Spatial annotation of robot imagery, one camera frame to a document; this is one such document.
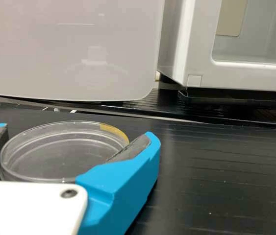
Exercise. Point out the white box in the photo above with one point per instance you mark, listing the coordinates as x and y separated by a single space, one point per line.
66 49

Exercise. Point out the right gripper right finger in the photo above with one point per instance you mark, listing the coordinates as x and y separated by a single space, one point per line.
123 186

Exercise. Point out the petri dish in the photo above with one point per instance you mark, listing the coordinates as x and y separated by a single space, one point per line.
54 156

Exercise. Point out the white incubator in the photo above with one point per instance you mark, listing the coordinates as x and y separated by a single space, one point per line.
196 49

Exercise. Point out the black platform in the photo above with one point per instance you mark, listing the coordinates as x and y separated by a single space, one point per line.
226 183
201 107

